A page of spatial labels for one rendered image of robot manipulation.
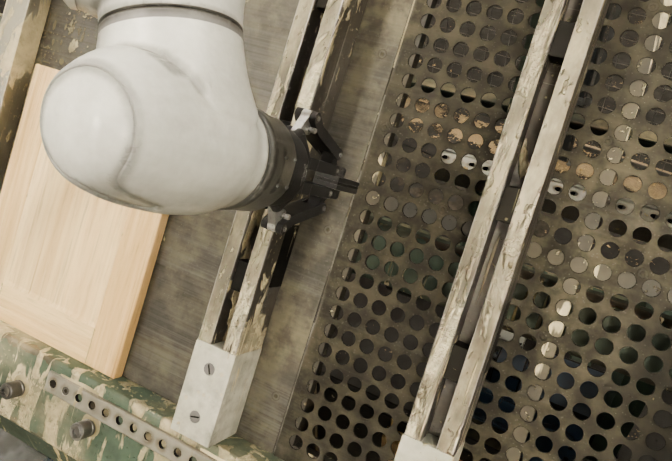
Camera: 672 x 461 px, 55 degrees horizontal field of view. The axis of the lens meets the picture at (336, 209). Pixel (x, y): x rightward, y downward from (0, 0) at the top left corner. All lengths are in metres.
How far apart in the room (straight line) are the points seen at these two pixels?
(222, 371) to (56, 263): 0.36
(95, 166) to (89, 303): 0.66
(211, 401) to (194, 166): 0.50
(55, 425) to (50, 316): 0.16
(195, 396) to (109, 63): 0.56
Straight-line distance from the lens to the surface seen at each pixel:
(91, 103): 0.40
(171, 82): 0.41
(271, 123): 0.53
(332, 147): 0.69
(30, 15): 1.17
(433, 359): 0.74
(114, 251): 1.01
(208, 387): 0.86
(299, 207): 0.68
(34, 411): 1.09
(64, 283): 1.07
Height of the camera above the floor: 1.68
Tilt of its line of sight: 39 degrees down
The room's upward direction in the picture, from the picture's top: straight up
